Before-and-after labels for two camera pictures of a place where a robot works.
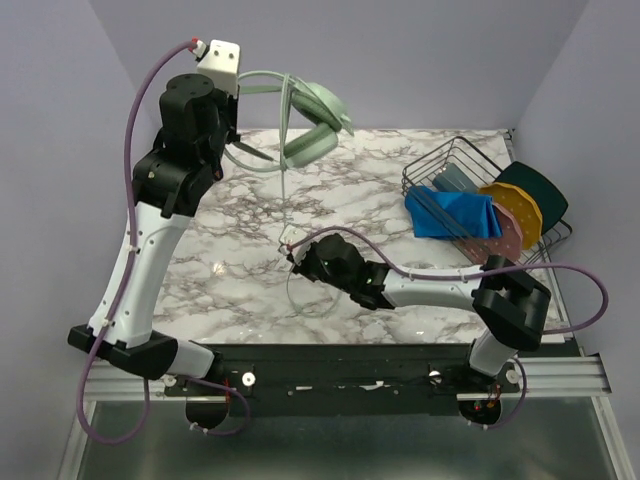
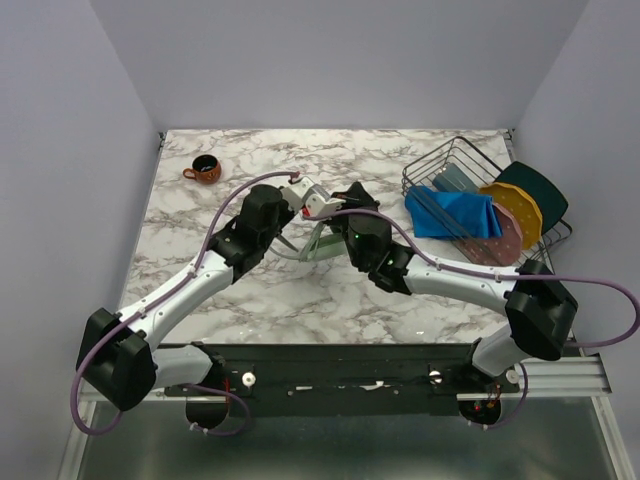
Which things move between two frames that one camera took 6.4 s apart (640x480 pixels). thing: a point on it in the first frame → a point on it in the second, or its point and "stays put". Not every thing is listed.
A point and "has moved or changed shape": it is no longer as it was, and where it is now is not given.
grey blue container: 453,179 stays put
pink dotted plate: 507,245 stays put
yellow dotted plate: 522,206 stays put
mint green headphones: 312,118 has moved or changed shape
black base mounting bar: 338,381 stays put
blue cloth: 451,215 stays put
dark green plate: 549,198 stays put
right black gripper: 302,262 → 357,198
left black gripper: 230,104 → 287,211
